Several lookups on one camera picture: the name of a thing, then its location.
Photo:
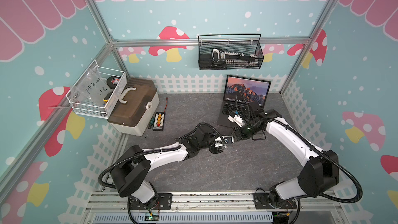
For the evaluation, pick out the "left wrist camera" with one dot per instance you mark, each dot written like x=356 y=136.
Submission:
x=228 y=140

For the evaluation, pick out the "grey laptop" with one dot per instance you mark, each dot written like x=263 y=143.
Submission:
x=238 y=92

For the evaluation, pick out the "black board yellow connectors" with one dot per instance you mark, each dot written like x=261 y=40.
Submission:
x=158 y=124

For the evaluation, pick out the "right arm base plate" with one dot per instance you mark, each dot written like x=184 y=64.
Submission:
x=264 y=200

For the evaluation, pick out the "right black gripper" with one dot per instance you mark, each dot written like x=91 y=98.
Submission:
x=237 y=131

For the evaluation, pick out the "black wireless mouse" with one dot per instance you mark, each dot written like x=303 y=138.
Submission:
x=216 y=148

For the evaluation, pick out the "aluminium mounting rail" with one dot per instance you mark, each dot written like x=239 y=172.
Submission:
x=202 y=201

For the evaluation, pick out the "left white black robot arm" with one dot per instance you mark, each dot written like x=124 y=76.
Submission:
x=128 y=174

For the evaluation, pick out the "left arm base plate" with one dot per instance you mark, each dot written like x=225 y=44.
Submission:
x=158 y=202

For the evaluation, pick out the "black mesh wall basket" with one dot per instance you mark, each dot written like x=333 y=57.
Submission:
x=230 y=51

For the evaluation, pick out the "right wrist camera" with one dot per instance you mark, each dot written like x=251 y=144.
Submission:
x=237 y=119

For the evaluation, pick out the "socket set in basket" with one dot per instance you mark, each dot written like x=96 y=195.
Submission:
x=220 y=57

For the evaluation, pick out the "brown lid storage box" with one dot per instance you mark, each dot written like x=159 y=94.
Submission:
x=135 y=107

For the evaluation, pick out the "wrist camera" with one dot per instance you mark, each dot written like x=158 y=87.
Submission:
x=237 y=119
x=228 y=140

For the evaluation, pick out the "black tape roll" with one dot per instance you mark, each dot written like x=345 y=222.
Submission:
x=113 y=81

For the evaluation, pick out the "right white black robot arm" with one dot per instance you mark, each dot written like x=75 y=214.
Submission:
x=321 y=169

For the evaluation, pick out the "yellow tool in basket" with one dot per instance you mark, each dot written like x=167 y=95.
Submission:
x=106 y=98

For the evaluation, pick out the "green handled screwdriver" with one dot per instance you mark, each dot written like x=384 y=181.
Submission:
x=150 y=124

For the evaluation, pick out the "clear labelled plastic bag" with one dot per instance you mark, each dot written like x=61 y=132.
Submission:
x=91 y=88

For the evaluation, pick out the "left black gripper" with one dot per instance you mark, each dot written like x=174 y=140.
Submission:
x=213 y=134

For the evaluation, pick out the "white wire wall basket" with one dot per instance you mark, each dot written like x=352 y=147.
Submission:
x=86 y=108

